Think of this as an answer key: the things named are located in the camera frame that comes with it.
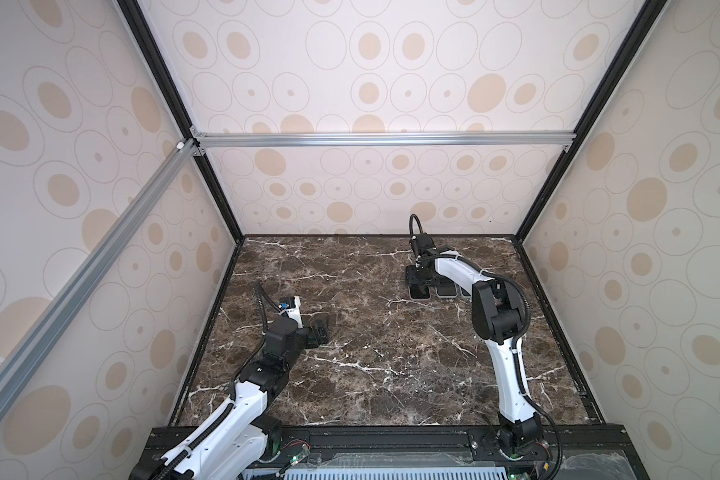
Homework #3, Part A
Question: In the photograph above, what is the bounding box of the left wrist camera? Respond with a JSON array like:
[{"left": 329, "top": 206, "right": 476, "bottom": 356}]
[{"left": 279, "top": 296, "right": 303, "bottom": 328}]

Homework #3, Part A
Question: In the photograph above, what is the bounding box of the diagonal aluminium rail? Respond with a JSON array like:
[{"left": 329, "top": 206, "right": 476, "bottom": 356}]
[{"left": 0, "top": 138, "right": 198, "bottom": 421}]

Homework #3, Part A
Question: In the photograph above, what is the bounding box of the horizontal aluminium rail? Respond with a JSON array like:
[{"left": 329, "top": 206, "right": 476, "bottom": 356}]
[{"left": 196, "top": 130, "right": 576, "bottom": 148}]

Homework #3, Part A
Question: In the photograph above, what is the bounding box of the right black corner post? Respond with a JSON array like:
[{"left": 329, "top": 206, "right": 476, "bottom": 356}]
[{"left": 514, "top": 0, "right": 668, "bottom": 244}]

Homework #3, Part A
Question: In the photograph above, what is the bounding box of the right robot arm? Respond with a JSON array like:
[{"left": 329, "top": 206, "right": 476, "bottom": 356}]
[{"left": 406, "top": 233, "right": 543, "bottom": 458}]

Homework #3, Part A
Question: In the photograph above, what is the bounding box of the black corner frame post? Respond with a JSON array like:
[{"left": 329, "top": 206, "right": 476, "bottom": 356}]
[{"left": 116, "top": 0, "right": 245, "bottom": 244}]

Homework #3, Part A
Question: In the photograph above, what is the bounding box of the silver phone dark screen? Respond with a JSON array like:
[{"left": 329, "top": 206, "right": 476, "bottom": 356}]
[{"left": 435, "top": 282, "right": 459, "bottom": 298}]

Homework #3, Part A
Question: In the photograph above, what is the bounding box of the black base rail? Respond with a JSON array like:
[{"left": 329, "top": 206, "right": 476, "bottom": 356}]
[{"left": 143, "top": 423, "right": 650, "bottom": 480}]

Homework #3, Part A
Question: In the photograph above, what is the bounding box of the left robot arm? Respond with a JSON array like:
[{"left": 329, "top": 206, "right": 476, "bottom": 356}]
[{"left": 129, "top": 313, "right": 329, "bottom": 479}]

